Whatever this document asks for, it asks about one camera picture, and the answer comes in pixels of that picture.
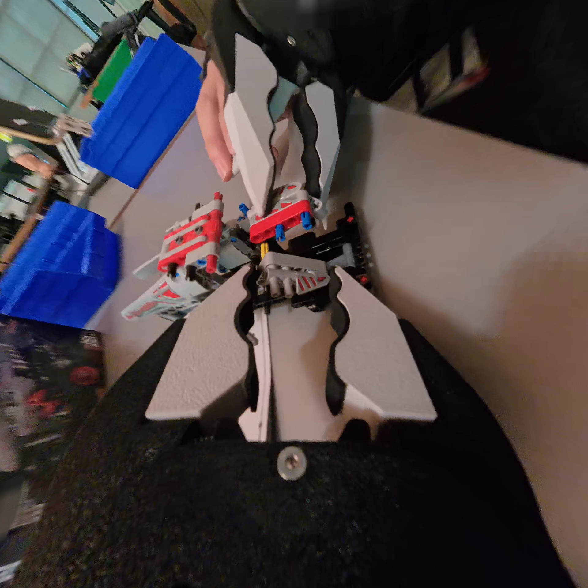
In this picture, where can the person's black clothing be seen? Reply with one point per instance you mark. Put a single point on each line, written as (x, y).
(528, 92)

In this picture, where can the green bin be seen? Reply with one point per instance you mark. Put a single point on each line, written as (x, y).
(112, 73)

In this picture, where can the blue storage bin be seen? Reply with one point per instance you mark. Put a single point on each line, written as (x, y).
(59, 266)
(142, 110)

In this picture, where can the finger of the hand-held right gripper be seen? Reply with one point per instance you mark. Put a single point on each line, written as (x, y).
(327, 138)
(250, 133)

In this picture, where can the light grey desk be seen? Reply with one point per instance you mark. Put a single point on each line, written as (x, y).
(459, 298)

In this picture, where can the white printed paper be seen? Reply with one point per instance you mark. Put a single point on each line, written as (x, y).
(71, 125)

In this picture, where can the person's right hand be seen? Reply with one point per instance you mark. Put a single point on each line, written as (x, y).
(211, 128)

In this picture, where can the grey red brick truck model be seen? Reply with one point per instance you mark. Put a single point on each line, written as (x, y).
(280, 220)

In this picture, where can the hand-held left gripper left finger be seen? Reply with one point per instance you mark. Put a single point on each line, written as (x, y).
(202, 367)

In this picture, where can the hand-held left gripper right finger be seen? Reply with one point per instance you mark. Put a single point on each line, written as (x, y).
(386, 367)

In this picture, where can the black toy set box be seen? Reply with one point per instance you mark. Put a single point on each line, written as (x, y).
(46, 367)

